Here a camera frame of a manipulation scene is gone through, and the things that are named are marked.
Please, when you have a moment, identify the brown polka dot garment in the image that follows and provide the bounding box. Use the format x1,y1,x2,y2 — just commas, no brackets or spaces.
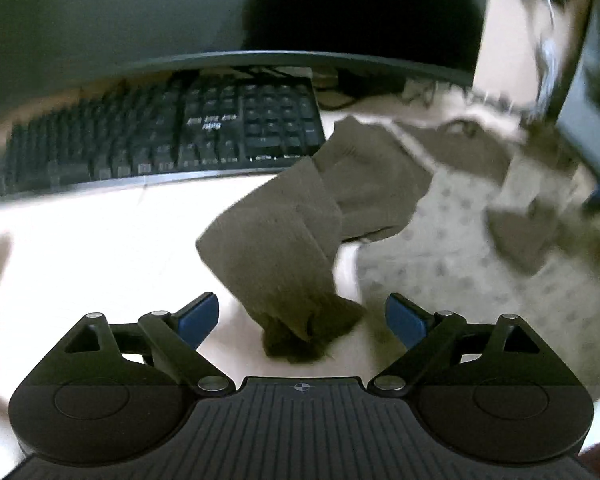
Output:
196,117,600,396

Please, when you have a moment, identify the black keyboard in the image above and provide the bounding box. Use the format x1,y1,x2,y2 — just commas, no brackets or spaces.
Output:
0,70,325,200

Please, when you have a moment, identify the large black curved monitor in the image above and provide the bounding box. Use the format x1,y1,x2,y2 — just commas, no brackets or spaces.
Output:
0,0,486,116

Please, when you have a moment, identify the white cable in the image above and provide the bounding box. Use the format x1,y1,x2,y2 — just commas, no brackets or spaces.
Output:
524,0,564,116

